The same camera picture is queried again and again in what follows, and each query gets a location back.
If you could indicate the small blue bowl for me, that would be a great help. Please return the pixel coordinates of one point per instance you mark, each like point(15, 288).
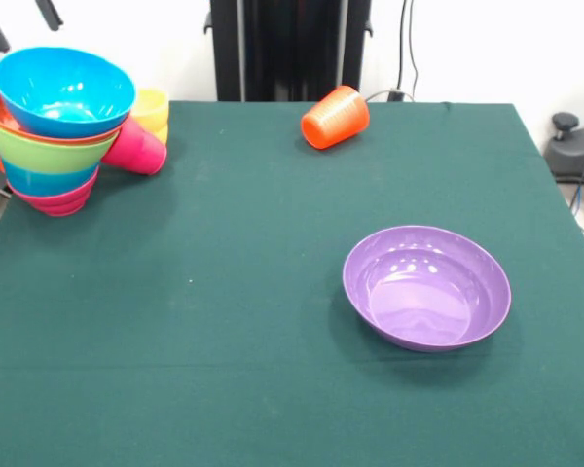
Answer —
point(48, 184)

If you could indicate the green bowl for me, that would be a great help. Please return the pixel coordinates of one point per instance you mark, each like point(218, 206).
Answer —
point(48, 155)

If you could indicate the dark green tablecloth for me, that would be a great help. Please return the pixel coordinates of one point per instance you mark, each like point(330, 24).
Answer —
point(467, 389)

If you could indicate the orange cup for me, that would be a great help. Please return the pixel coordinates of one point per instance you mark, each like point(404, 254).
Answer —
point(336, 119)

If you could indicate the yellow cup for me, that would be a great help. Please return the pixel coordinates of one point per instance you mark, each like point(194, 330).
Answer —
point(153, 109)

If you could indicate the pink bowl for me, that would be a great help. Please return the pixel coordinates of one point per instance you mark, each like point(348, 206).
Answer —
point(61, 204)

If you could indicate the large blue bowl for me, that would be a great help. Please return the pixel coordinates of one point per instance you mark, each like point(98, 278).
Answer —
point(63, 92)

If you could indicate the pink cup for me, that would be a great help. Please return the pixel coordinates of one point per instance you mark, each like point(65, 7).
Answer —
point(138, 146)

